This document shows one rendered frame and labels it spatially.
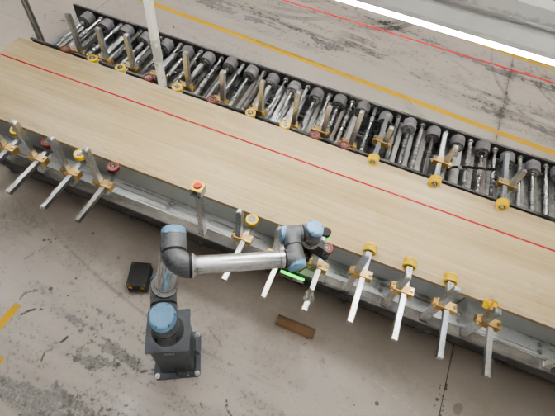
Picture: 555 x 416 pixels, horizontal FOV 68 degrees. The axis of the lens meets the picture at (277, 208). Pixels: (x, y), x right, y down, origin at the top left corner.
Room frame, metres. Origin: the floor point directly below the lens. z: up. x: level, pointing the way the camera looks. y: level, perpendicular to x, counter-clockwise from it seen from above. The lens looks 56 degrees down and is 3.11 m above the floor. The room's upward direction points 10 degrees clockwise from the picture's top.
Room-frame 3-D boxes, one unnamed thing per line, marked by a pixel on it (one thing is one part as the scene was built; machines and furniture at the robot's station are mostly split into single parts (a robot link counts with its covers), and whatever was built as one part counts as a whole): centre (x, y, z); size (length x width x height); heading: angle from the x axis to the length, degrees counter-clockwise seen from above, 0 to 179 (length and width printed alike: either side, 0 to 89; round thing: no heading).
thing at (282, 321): (1.01, -0.29, 0.04); 0.30 x 0.08 x 0.08; 77
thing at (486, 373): (0.80, -1.27, 0.95); 0.37 x 0.03 x 0.03; 167
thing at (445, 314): (0.92, -1.04, 0.95); 0.50 x 0.04 x 0.04; 167
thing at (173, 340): (0.67, 0.52, 0.65); 0.19 x 0.19 x 0.10
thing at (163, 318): (0.68, 0.52, 0.79); 0.17 x 0.15 x 0.18; 18
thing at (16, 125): (1.59, 1.67, 0.94); 0.04 x 0.04 x 0.48; 77
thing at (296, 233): (1.04, -0.10, 1.33); 0.12 x 0.12 x 0.09; 18
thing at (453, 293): (0.98, -1.01, 0.94); 0.04 x 0.04 x 0.48; 77
